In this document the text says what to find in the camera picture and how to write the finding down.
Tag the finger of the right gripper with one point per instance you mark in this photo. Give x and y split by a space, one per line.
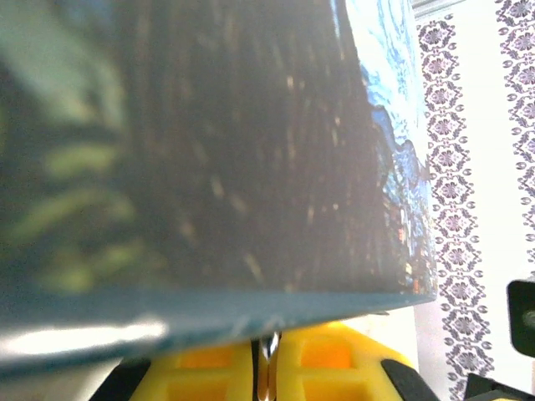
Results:
501 388

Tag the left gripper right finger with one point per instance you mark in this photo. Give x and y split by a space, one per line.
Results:
334 372

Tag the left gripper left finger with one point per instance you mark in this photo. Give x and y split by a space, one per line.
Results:
209 376

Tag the starry night tin box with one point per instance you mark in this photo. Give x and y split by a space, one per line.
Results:
209 167

